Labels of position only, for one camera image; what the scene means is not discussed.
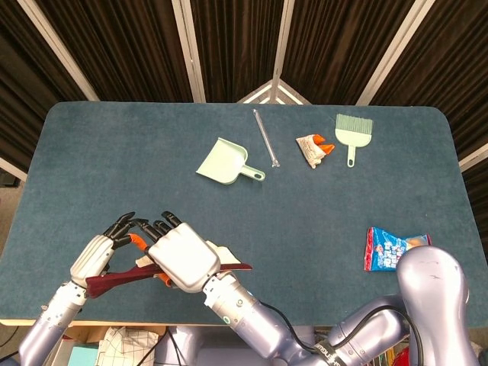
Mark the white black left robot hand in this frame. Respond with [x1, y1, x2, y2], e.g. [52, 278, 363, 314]
[69, 211, 149, 291]

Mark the white screen frame post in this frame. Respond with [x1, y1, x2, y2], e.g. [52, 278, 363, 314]
[271, 0, 297, 83]
[458, 143, 488, 172]
[0, 156, 28, 182]
[171, 0, 207, 103]
[356, 0, 428, 106]
[17, 0, 101, 102]

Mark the white triangular screen foot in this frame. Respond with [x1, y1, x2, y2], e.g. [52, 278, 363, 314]
[236, 78, 312, 105]

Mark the clear plastic tube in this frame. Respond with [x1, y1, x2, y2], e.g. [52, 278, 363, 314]
[252, 108, 281, 169]

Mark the white checkered cloth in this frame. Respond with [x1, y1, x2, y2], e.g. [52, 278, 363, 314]
[97, 326, 161, 366]

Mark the white orange snack packet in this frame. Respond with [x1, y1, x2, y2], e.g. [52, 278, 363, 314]
[295, 133, 336, 170]

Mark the light green plastic dustpan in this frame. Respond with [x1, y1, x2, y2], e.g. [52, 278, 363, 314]
[195, 137, 267, 186]

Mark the blue felt table cover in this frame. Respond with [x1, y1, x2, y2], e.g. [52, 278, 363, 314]
[0, 101, 488, 329]

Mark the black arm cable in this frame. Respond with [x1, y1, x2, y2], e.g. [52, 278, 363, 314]
[258, 300, 425, 366]

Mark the teal box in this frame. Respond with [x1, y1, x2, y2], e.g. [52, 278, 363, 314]
[68, 345, 101, 366]

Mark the red ribbed paper folding fan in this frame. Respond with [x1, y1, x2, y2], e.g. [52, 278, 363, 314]
[85, 239, 253, 299]

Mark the purple robot torso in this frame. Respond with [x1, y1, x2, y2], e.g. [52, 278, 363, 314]
[154, 326, 317, 366]

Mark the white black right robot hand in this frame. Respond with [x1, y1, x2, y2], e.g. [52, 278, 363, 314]
[133, 210, 222, 294]

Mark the light green hand brush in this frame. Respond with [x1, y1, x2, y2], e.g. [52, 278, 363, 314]
[334, 113, 374, 169]

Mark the dark brown curtain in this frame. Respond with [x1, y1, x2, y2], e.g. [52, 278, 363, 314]
[0, 0, 488, 214]

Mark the brown cardboard box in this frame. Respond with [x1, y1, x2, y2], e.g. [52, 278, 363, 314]
[63, 324, 167, 344]

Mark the blue red snack bag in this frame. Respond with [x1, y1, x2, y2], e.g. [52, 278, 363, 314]
[364, 226, 433, 272]

